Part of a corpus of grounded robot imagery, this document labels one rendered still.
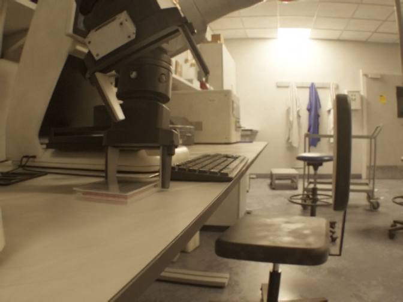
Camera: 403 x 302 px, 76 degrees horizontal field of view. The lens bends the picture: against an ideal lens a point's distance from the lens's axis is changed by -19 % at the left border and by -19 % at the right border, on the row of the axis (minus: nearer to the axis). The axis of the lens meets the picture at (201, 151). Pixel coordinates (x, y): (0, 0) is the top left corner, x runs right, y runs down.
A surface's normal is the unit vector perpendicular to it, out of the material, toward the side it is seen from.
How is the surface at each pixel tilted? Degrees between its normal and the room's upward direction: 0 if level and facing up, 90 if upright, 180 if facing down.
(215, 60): 90
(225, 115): 90
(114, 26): 123
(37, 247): 0
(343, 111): 82
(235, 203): 90
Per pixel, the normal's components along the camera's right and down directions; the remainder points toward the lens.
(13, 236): 0.00, -1.00
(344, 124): -0.39, 0.05
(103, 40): 0.17, 0.58
